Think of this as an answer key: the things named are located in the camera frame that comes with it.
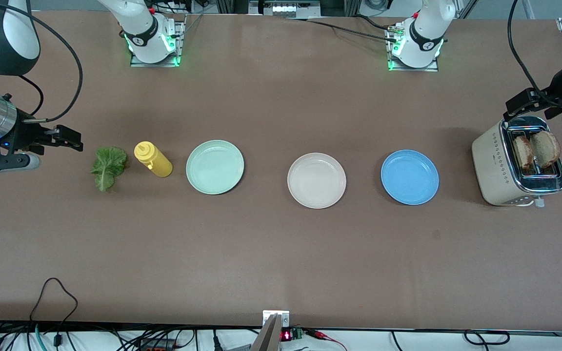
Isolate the toasted bread slice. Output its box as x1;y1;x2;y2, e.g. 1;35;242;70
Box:
514;136;535;170
530;131;561;169

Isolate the green lettuce leaf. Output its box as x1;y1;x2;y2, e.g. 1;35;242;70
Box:
91;147;128;192

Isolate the yellow squeeze bottle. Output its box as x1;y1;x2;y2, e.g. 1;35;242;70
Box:
134;141;173;178

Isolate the blue plate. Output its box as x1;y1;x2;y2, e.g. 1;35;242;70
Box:
381;150;440;205

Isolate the mint green plate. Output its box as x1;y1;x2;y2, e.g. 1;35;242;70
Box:
186;140;245;195

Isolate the beige plate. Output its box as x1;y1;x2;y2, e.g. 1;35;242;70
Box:
287;153;347;209

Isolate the beige chrome toaster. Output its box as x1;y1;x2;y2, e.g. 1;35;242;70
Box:
472;116;562;208

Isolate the grey power unit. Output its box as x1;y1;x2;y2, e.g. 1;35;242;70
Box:
249;0;321;18

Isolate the red alligator clip lead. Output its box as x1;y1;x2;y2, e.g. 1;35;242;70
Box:
305;329;347;351

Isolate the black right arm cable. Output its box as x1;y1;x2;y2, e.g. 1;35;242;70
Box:
0;1;84;122

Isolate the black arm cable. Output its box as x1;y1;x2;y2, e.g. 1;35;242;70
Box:
507;0;562;108
0;1;84;122

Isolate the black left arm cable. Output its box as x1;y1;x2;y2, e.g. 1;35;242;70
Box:
507;0;562;108

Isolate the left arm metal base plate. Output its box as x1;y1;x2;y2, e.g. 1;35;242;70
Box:
387;27;439;72

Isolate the thin black looped cable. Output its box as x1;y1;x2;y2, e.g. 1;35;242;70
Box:
30;278;78;348

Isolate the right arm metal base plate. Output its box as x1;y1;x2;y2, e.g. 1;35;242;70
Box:
130;14;187;68

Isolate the black cable on table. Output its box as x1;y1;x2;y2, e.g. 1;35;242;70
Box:
286;18;399;42
353;14;390;31

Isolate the black coiled cable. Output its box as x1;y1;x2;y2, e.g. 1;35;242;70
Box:
464;330;511;346

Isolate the white metal bracket plate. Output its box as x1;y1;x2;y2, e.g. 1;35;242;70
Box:
263;311;290;328

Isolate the grey metal mount bar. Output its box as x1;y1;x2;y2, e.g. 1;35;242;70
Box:
250;314;281;351

